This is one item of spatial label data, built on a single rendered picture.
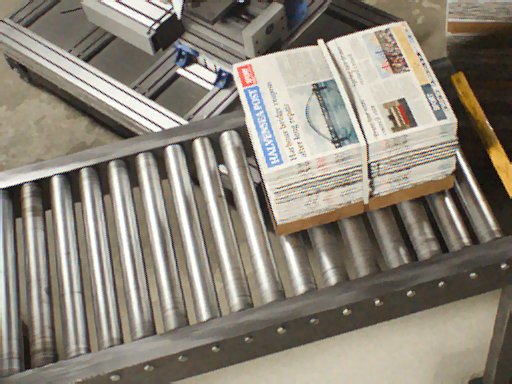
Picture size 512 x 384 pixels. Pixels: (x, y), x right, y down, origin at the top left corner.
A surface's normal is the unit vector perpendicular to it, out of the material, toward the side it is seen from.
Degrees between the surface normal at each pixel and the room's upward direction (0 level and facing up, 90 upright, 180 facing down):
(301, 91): 5
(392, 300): 90
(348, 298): 0
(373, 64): 3
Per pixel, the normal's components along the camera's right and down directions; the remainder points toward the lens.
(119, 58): -0.08, -0.61
